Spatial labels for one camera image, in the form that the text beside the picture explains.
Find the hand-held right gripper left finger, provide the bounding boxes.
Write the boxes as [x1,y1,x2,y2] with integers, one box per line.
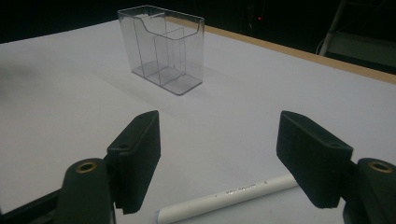
[106,109,162,216]

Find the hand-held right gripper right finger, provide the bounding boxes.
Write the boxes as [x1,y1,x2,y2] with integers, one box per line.
[276,110,354,209]

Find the white marker pen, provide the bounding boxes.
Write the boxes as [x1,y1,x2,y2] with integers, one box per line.
[154,174,298,224]

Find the clear plastic organizer box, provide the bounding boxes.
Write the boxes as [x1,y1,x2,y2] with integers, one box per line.
[117,5,205,96]

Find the metal stand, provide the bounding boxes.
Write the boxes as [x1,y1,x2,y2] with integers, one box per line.
[317,0,396,75]

